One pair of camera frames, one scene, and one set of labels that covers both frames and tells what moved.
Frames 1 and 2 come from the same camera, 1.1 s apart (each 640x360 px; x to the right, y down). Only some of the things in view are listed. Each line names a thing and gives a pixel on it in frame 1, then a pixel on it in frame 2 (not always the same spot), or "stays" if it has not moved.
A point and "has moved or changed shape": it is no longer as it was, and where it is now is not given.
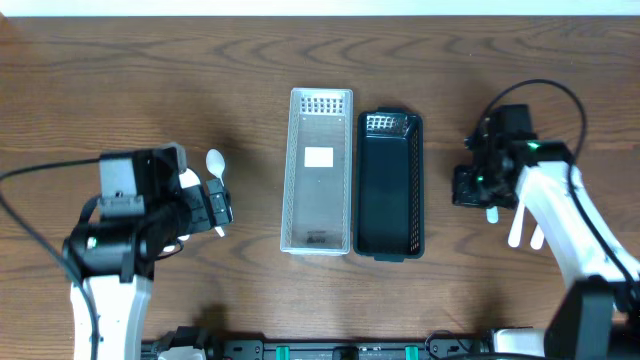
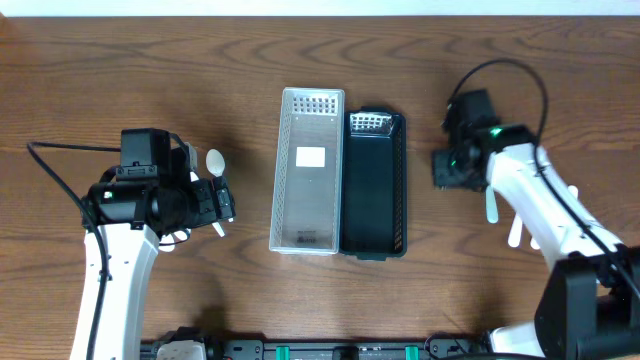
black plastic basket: (389, 184) has moved or changed shape
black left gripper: (204, 206) stays
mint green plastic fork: (492, 214) stays
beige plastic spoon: (217, 163) stays
